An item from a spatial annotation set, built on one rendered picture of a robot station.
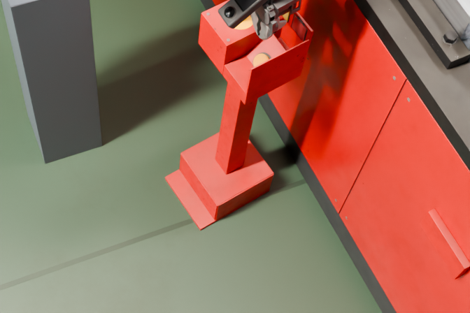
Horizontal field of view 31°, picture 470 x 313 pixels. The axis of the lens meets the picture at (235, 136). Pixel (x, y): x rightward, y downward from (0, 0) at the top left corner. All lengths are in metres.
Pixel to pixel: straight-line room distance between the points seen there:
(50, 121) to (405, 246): 1.02
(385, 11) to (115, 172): 1.07
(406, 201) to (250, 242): 0.61
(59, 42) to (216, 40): 0.41
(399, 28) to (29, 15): 0.83
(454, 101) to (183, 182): 1.03
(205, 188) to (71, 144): 0.42
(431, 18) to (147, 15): 1.27
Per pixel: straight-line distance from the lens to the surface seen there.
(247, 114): 2.21
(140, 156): 2.63
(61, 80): 2.27
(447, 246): 1.97
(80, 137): 2.56
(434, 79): 1.84
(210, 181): 2.47
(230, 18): 1.72
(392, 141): 2.03
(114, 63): 2.80
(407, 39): 1.88
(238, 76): 1.95
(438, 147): 1.87
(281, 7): 1.74
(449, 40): 1.85
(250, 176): 2.49
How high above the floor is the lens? 2.34
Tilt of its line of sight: 61 degrees down
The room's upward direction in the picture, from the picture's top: 11 degrees clockwise
